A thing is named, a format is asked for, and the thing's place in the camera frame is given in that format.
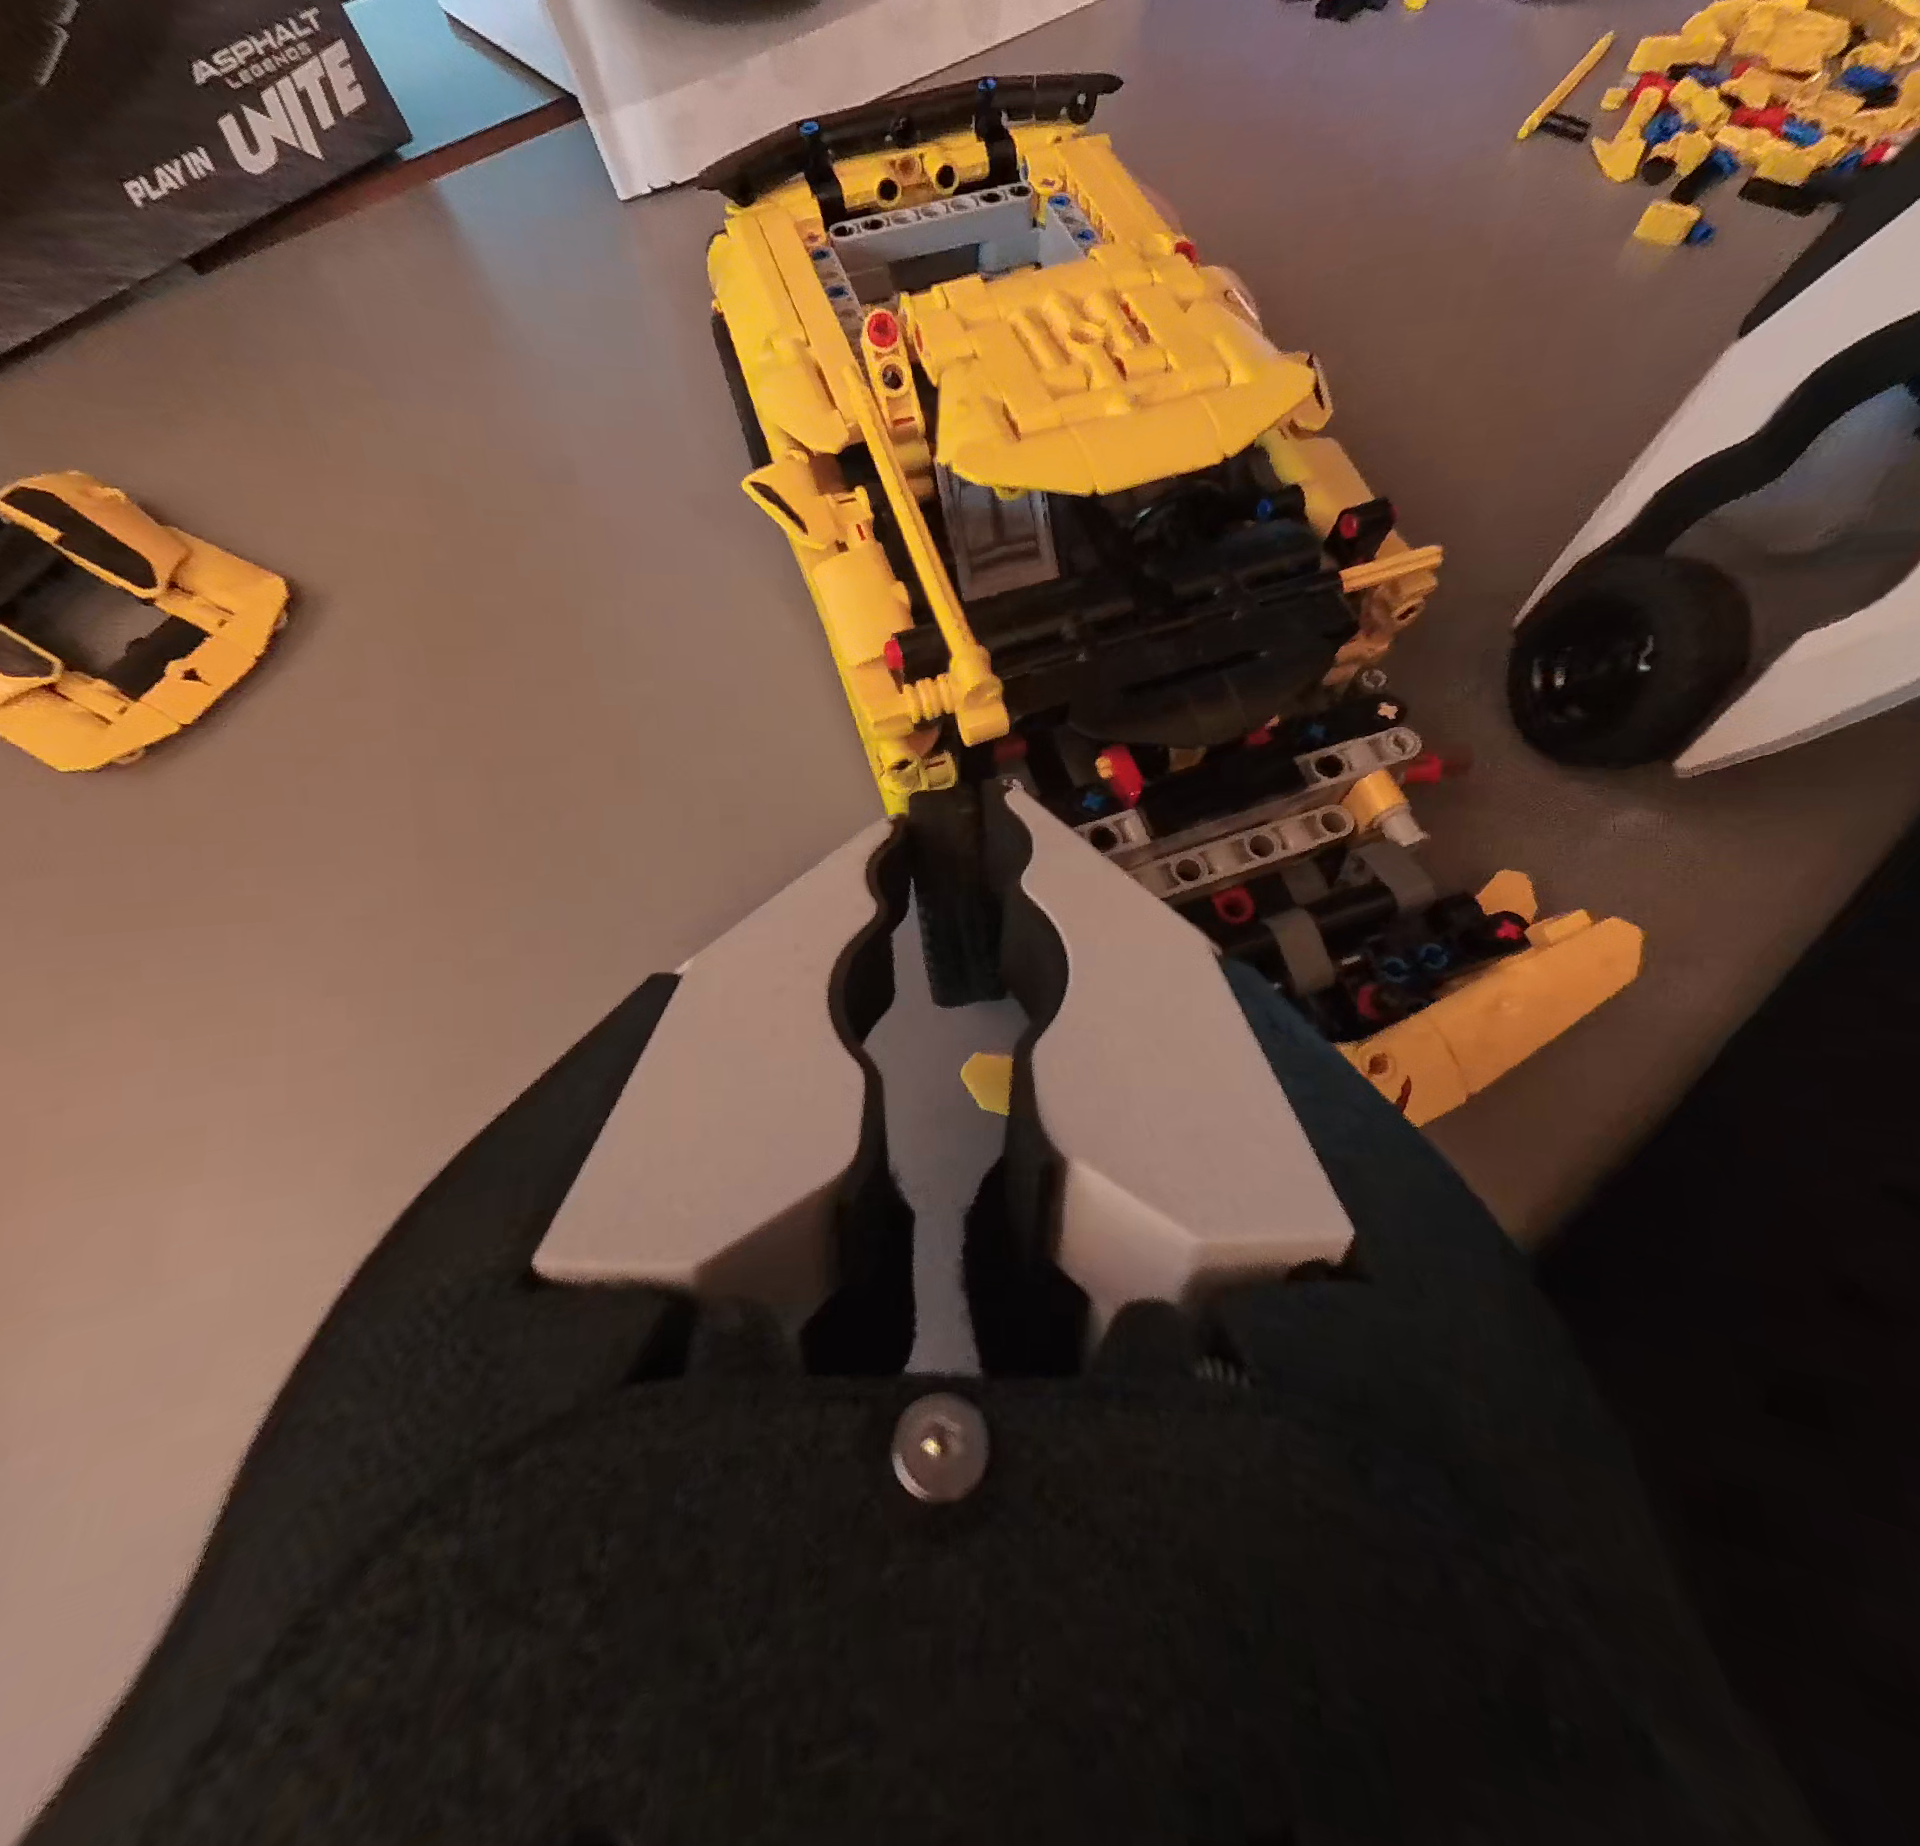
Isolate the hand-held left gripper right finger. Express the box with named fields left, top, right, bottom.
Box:
left=974, top=781, right=1358, bottom=1377

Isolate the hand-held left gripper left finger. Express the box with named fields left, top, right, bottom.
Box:
left=532, top=818, right=920, bottom=1373

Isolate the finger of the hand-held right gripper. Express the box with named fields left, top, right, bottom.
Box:
left=1512, top=245, right=1920, bottom=631
left=1669, top=560, right=1920, bottom=781

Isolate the yellow toy brick car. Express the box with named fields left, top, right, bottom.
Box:
left=697, top=71, right=1643, bottom=1127

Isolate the grey desk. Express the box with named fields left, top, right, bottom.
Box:
left=0, top=0, right=1920, bottom=1803

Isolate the pile of loose toy bricks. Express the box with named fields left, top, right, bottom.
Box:
left=1589, top=0, right=1920, bottom=247

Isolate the yellow brick rod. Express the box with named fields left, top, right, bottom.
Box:
left=1518, top=29, right=1621, bottom=141

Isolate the yellow car roof panel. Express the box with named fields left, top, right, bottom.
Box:
left=0, top=470, right=291, bottom=771

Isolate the instruction booklet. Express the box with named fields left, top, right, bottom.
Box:
left=511, top=0, right=1156, bottom=201

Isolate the toy car box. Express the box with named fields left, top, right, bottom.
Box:
left=0, top=0, right=413, bottom=355

